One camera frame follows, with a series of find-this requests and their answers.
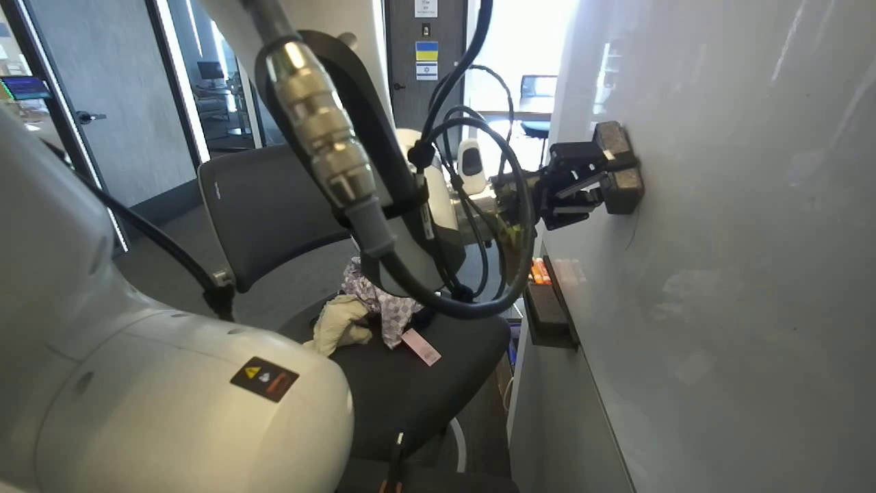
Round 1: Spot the thick cable with metal connector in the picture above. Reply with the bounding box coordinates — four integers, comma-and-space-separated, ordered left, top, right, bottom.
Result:
239, 0, 543, 324

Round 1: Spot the grey door with handle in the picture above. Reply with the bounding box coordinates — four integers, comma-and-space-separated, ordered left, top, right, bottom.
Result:
26, 0, 201, 210

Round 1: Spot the thin black cable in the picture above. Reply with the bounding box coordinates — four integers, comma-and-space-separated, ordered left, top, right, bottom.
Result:
412, 0, 543, 303

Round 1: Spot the grey felt board duster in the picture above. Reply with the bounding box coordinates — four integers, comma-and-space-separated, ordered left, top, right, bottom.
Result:
590, 118, 650, 218

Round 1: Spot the pink tag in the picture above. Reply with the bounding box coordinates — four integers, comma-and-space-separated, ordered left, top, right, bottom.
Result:
401, 325, 443, 370

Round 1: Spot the black whiteboard tray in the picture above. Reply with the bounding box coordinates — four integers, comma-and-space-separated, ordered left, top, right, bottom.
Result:
524, 254, 584, 350

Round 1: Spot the white whiteboard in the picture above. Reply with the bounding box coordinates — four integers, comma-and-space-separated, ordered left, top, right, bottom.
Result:
505, 0, 876, 493

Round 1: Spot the dark panel with stickers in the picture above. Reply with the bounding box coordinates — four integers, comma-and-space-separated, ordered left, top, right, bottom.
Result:
384, 0, 471, 132

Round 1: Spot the dark grey office chair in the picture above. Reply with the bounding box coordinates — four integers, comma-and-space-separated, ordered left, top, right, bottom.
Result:
196, 144, 516, 470

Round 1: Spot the patterned purple white cloth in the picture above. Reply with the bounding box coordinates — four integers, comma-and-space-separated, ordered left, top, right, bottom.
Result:
339, 258, 431, 350

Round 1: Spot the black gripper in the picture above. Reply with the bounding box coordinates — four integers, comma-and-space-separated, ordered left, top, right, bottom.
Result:
497, 140, 614, 233

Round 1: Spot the black cable with clamp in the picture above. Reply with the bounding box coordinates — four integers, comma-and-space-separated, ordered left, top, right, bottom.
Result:
87, 178, 239, 321

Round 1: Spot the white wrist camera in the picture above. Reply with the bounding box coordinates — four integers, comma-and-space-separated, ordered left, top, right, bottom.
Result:
458, 136, 497, 200

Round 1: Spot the orange marker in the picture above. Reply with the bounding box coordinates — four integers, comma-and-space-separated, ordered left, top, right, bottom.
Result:
525, 254, 557, 289

